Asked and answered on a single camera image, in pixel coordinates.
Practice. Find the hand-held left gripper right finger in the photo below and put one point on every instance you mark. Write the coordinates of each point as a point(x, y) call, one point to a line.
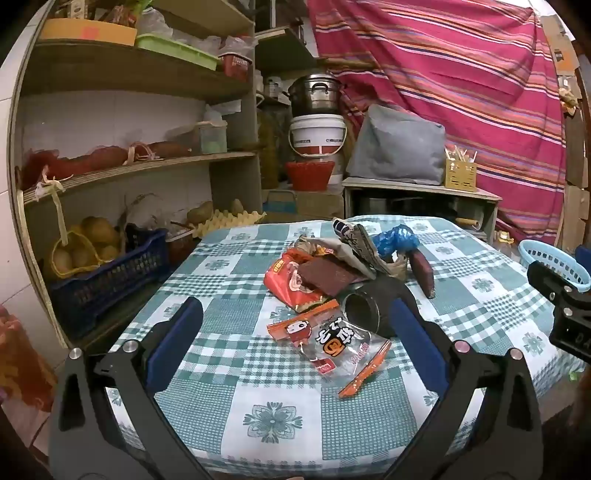
point(415, 337)

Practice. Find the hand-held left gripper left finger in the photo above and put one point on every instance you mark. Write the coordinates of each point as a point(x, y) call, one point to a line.
point(175, 334)

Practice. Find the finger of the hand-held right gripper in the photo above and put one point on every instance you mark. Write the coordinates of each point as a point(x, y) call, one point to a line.
point(551, 279)
point(584, 263)

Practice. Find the light blue plastic basket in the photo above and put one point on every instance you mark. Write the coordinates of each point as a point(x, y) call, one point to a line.
point(545, 254)

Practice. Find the dark glass jar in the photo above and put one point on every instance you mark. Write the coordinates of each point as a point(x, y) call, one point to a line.
point(383, 290)

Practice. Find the dark red sausage packet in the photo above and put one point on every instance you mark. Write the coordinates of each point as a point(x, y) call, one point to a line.
point(422, 272)

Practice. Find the clear orange printed snack wrapper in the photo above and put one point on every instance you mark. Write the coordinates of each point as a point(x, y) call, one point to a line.
point(332, 344)

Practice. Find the blue plastic bag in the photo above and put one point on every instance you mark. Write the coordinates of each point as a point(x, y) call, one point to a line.
point(397, 240)

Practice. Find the maroon scouring pad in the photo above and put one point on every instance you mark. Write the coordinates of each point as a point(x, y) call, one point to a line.
point(330, 274)

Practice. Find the grey paper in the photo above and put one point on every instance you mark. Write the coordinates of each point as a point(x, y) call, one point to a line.
point(339, 254)

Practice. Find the black white patterned wrapper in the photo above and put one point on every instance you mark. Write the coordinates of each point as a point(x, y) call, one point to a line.
point(358, 237)

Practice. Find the red snack bag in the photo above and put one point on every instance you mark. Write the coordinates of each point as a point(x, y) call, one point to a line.
point(281, 279)

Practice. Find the clear oil bottle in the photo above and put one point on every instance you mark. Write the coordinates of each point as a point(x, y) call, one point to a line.
point(504, 237)

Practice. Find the dark blue plastic crate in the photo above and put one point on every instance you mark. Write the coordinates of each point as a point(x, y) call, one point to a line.
point(106, 284)

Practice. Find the red bowl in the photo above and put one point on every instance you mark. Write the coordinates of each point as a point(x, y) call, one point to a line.
point(181, 247)

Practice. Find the green checkered tablecloth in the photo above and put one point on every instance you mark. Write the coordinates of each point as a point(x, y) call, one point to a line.
point(258, 374)

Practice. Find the wooden rolling pin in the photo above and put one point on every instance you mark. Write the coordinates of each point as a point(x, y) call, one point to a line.
point(468, 224)

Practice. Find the yellow egg tray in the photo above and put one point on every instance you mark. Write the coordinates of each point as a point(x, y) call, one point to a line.
point(226, 222)

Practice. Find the potato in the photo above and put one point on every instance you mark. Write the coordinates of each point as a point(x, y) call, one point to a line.
point(237, 206)
point(201, 212)

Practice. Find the yellow mesh bag of potatoes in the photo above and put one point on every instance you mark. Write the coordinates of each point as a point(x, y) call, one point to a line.
point(94, 230)

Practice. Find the yellow utensil holder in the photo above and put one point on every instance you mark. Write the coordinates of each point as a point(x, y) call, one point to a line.
point(459, 177)

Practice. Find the grey cabinet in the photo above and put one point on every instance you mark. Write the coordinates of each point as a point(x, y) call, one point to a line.
point(415, 188)

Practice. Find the red patterned cloth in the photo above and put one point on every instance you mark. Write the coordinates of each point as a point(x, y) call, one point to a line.
point(23, 364)

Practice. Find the bunch of chopsticks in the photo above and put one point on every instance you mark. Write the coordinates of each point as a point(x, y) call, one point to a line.
point(457, 153)

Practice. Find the cardboard box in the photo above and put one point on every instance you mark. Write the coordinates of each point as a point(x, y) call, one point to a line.
point(314, 203)

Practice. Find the red mesh bag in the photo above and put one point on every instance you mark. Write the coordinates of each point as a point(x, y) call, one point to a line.
point(168, 148)
point(78, 162)

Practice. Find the grey cushion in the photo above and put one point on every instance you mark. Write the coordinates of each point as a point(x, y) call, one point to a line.
point(397, 147)

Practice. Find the red plastic basin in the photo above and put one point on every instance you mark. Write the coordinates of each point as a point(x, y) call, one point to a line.
point(309, 177)

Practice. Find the clear plastic container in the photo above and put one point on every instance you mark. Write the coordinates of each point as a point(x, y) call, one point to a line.
point(212, 138)

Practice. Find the large yellow oil jug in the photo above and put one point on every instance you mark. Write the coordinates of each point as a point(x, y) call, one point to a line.
point(272, 147)

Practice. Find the white plastic bucket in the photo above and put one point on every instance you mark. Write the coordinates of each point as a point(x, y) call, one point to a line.
point(318, 131)

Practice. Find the pink striped cloth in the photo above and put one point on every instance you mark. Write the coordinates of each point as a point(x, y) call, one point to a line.
point(461, 69)

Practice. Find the steel pot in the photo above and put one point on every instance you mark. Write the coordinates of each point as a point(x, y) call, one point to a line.
point(314, 97)

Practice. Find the wooden shelf unit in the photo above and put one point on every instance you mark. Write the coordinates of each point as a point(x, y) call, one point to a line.
point(138, 69)

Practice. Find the small red basket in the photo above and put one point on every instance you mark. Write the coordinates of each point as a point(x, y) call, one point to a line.
point(235, 64)

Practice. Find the green plastic tray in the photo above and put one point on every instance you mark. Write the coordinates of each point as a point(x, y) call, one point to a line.
point(175, 50)

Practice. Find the white plastic bag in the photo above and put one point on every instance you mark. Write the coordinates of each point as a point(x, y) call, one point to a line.
point(154, 23)

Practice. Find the yellow box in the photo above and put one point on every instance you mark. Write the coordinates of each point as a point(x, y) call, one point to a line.
point(69, 32)

